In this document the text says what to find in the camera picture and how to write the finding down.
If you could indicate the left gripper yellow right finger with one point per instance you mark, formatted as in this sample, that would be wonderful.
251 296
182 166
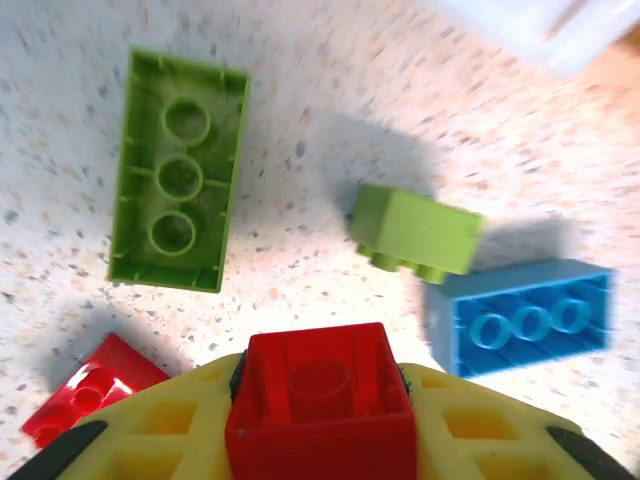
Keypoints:
525 450

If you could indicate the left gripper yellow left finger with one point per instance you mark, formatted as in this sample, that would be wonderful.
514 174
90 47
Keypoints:
210 395

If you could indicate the red small lego brick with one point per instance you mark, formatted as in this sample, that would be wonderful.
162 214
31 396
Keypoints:
320 400

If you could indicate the red long lego brick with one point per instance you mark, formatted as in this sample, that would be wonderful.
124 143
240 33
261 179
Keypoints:
90 395

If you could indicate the white plastic bin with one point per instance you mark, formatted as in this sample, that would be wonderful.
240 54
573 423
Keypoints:
550 30

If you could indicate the blue long lego brick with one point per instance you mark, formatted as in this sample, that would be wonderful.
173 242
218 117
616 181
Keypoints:
520 320

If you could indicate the green long lego brick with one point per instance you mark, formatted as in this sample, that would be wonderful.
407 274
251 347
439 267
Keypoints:
180 175

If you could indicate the green small lego brick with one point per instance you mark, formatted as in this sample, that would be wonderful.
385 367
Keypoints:
420 230

